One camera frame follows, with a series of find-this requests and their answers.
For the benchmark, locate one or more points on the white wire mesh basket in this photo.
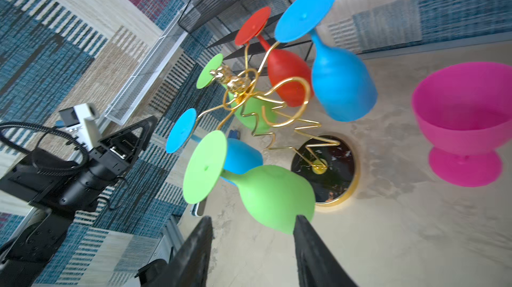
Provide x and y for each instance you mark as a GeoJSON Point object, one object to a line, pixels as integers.
{"type": "Point", "coordinates": [146, 74]}

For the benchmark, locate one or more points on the green plastic wine glass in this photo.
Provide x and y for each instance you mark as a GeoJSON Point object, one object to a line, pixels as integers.
{"type": "Point", "coordinates": [272, 195]}
{"type": "Point", "coordinates": [240, 98]}

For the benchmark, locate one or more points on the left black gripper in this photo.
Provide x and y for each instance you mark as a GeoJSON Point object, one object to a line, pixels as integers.
{"type": "Point", "coordinates": [108, 162]}

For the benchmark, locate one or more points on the magenta plastic wine glass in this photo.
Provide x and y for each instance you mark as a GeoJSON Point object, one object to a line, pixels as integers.
{"type": "Point", "coordinates": [464, 111]}

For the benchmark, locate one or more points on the back blue plastic wine glass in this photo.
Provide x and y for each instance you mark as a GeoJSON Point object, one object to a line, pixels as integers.
{"type": "Point", "coordinates": [340, 79]}

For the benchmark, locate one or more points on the blue plastic wine glass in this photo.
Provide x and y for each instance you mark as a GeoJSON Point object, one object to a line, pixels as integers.
{"type": "Point", "coordinates": [340, 79]}
{"type": "Point", "coordinates": [215, 152]}

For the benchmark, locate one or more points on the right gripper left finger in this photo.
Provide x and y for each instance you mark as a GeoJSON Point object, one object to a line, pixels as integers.
{"type": "Point", "coordinates": [190, 266]}

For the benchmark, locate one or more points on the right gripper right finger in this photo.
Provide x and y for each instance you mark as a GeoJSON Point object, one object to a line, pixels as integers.
{"type": "Point", "coordinates": [316, 265]}

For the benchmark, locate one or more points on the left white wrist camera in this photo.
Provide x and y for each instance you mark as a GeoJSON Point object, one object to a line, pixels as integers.
{"type": "Point", "coordinates": [80, 120]}

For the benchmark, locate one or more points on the front blue plastic wine glass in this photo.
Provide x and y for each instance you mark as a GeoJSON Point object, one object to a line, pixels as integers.
{"type": "Point", "coordinates": [215, 152]}

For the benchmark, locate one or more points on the black mesh shelf rack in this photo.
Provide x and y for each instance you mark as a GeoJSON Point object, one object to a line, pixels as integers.
{"type": "Point", "coordinates": [211, 25]}

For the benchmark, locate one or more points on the gold wire wine glass rack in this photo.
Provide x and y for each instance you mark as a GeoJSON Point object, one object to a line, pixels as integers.
{"type": "Point", "coordinates": [326, 161]}

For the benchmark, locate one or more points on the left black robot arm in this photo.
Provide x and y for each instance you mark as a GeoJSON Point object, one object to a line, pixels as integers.
{"type": "Point", "coordinates": [59, 188]}

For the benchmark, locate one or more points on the red plastic wine glass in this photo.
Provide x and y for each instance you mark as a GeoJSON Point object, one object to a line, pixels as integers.
{"type": "Point", "coordinates": [281, 64]}

